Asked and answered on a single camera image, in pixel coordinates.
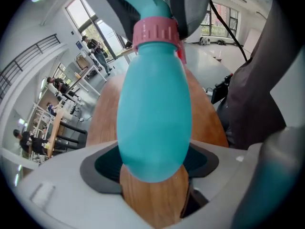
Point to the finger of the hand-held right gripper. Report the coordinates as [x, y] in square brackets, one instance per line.
[124, 13]
[193, 6]

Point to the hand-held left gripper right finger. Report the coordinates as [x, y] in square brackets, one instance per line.
[226, 175]

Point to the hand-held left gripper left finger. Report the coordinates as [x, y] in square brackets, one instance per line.
[64, 199]

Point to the light wooden desk white legs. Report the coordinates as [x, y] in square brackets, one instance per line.
[126, 52]

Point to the white rectangular table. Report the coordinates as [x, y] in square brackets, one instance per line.
[91, 73]

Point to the small black monitor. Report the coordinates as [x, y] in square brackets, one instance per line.
[220, 90]

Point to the white power strip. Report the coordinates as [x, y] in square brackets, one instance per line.
[208, 91]

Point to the person's black shirt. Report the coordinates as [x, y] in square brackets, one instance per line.
[257, 92]

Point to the brown wooden table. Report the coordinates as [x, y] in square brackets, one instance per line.
[104, 118]

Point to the black balcony railing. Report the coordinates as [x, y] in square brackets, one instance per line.
[23, 58]

